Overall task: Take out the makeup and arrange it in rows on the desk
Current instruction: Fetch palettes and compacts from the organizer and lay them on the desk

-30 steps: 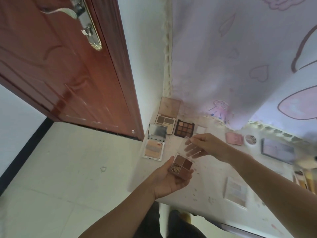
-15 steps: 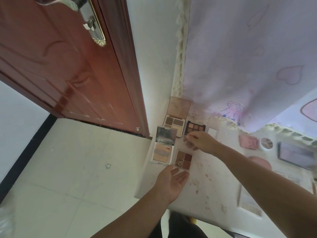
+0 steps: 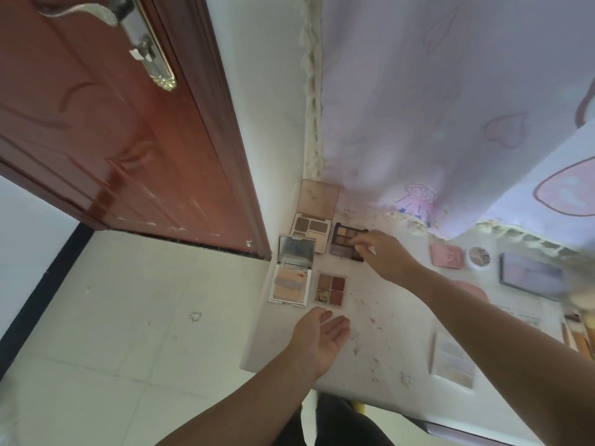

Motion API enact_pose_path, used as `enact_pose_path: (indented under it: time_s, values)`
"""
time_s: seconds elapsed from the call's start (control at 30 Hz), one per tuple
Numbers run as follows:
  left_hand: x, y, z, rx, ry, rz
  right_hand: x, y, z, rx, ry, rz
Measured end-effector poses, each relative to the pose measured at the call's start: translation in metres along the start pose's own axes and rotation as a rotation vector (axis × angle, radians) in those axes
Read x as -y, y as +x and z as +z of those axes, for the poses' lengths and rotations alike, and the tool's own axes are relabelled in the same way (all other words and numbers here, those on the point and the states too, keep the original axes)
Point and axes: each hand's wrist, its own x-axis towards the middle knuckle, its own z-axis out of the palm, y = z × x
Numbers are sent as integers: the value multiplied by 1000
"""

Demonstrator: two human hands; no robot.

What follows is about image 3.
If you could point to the nine-pan brown eyeshadow palette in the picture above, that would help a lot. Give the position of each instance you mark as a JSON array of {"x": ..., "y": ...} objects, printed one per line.
[{"x": 341, "y": 236}]

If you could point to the person's left hand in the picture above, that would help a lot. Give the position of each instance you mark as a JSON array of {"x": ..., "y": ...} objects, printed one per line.
[{"x": 320, "y": 343}]

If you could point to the beige palette with lid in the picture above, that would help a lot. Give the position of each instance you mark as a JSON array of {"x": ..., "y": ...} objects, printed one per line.
[{"x": 316, "y": 204}]

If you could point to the brown wooden door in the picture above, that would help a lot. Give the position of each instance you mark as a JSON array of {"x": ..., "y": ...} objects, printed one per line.
[{"x": 93, "y": 134}]

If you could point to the pink blush pan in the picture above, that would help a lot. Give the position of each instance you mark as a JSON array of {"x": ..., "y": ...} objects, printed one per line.
[{"x": 447, "y": 255}]

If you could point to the black compact with mirror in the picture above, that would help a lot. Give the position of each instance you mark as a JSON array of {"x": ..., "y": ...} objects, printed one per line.
[{"x": 530, "y": 276}]

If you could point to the person's grey trousers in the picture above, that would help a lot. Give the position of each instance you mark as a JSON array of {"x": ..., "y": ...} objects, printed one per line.
[{"x": 339, "y": 422}]

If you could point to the person's left forearm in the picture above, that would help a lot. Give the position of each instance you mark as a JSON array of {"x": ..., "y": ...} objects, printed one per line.
[{"x": 241, "y": 408}]

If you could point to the thin gold makeup brush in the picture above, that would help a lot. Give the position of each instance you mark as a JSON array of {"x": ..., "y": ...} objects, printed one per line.
[{"x": 565, "y": 333}]

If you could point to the small four-pan red palette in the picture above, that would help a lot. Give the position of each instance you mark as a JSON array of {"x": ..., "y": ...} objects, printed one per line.
[{"x": 330, "y": 287}]

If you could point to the white table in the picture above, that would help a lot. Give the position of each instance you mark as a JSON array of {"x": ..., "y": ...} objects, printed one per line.
[{"x": 386, "y": 329}]

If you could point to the person's right yellow shoe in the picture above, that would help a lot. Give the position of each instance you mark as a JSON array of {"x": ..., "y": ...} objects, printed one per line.
[{"x": 358, "y": 406}]

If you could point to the round pink powder compact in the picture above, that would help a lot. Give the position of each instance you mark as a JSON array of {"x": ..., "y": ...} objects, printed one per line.
[{"x": 469, "y": 287}]

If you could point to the pastel eyeshadow palette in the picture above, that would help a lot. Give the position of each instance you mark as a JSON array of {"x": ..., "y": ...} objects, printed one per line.
[{"x": 452, "y": 362}]

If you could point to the person's right hand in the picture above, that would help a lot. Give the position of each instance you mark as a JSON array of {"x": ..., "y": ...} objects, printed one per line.
[{"x": 390, "y": 257}]

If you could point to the person's right forearm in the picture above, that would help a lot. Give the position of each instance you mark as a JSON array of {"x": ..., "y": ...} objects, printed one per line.
[{"x": 511, "y": 348}]

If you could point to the mirrored blush palette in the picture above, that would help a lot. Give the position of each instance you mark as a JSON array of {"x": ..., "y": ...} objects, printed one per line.
[{"x": 290, "y": 283}]

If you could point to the lilac heart print cloth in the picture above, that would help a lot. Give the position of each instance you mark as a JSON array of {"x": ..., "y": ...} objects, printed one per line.
[{"x": 418, "y": 88}]

